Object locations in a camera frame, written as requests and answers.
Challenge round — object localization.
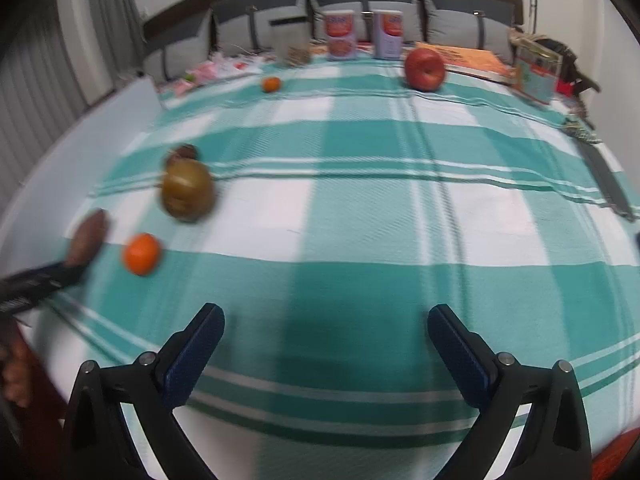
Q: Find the white cardboard box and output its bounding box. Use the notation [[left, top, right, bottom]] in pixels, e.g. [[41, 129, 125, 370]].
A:
[[1, 77, 163, 275]]

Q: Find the orange stool cushion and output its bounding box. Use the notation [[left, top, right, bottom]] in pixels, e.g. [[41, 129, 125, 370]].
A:
[[591, 428, 639, 480]]

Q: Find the orange label can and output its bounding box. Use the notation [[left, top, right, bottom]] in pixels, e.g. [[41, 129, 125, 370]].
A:
[[323, 10, 357, 61], [372, 10, 404, 60]]

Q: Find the orange book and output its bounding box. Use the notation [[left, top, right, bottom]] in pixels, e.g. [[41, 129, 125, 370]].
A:
[[416, 42, 512, 84]]

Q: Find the pink snack packet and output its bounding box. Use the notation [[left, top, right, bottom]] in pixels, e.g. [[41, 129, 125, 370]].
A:
[[158, 56, 262, 98]]

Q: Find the right orange label can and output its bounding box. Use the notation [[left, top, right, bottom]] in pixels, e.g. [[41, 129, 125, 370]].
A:
[[372, 10, 404, 60]]

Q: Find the far left grey cushion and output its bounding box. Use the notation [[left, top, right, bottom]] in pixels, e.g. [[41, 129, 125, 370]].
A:
[[142, 10, 212, 84]]

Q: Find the red apple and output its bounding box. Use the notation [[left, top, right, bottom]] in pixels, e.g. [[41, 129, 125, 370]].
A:
[[404, 48, 446, 92]]

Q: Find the purple sweet potato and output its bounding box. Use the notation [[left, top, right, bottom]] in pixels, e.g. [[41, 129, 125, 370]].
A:
[[64, 209, 110, 268]]

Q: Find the teal plaid tablecloth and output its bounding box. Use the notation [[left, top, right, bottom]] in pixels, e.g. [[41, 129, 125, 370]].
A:
[[32, 58, 639, 479]]

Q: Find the black bag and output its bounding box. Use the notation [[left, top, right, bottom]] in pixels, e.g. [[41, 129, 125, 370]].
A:
[[509, 27, 601, 119]]

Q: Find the small tangerine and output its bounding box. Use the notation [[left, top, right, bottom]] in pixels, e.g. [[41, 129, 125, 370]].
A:
[[262, 77, 282, 93]]

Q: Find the orange tangerine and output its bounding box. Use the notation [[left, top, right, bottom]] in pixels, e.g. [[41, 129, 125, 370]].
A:
[[122, 233, 163, 276]]

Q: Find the clear box with colourful label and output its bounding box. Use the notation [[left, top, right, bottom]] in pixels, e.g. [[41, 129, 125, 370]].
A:
[[511, 39, 563, 105]]

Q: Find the black smartphone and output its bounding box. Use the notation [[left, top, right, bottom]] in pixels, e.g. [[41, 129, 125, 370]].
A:
[[575, 140, 636, 222]]

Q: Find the brown green pear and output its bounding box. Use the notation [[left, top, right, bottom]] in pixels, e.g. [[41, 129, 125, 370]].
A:
[[160, 158, 215, 222]]

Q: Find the person's hand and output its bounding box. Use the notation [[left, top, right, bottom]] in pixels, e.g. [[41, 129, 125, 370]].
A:
[[1, 333, 32, 408]]

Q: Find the left orange label can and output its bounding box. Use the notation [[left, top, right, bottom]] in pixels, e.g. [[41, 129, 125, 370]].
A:
[[323, 10, 357, 61]]

